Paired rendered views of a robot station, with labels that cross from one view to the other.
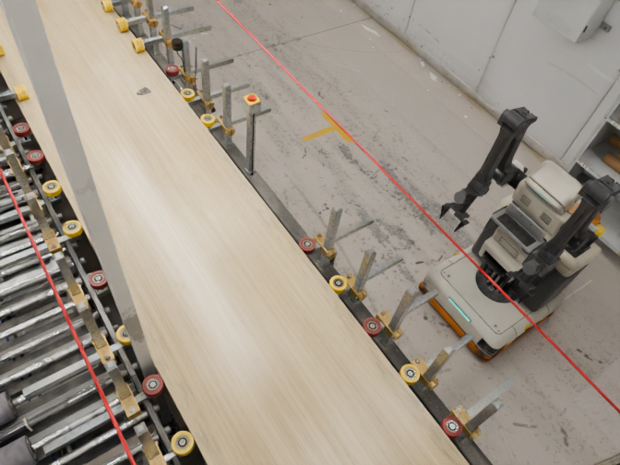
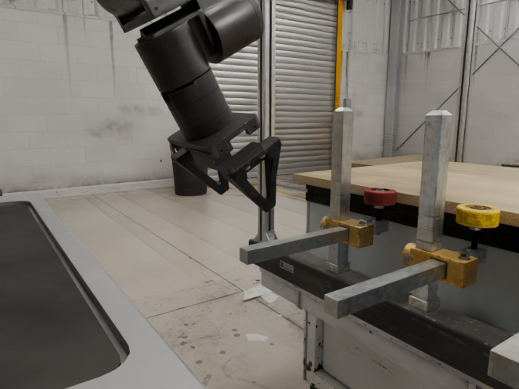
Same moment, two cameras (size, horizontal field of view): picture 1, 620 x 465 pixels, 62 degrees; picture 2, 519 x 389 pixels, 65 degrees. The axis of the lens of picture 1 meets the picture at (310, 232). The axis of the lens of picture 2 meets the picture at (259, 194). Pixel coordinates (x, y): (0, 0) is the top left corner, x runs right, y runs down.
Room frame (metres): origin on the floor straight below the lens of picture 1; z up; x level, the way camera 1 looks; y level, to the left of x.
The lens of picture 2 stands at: (1.77, -0.84, 1.09)
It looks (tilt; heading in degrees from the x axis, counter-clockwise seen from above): 11 degrees down; 188
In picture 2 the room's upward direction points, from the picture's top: straight up
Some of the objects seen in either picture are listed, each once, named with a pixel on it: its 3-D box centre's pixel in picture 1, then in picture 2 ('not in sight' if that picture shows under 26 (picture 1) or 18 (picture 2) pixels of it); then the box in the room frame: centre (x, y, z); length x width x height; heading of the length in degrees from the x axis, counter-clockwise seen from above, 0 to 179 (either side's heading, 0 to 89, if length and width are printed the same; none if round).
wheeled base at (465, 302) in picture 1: (490, 292); not in sight; (1.87, -1.21, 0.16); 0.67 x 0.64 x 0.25; 133
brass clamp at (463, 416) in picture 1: (465, 423); (345, 230); (0.76, -0.76, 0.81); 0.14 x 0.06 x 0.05; 43
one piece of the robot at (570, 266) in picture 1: (530, 248); not in sight; (1.93, -1.27, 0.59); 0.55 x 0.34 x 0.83; 43
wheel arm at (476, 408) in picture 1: (478, 407); (322, 238); (0.84, -0.82, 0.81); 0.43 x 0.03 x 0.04; 133
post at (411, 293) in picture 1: (398, 317); not in sight; (1.11, -0.44, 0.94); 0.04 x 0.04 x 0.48; 43
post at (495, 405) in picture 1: (474, 423); (340, 204); (0.75, -0.78, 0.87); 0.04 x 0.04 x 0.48; 43
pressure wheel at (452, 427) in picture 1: (447, 430); (378, 210); (0.71, -0.68, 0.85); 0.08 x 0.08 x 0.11
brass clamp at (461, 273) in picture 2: (423, 374); (437, 262); (0.95, -0.59, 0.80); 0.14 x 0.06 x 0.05; 43
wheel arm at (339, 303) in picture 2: (436, 359); (415, 277); (1.03, -0.65, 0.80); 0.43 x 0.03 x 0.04; 133
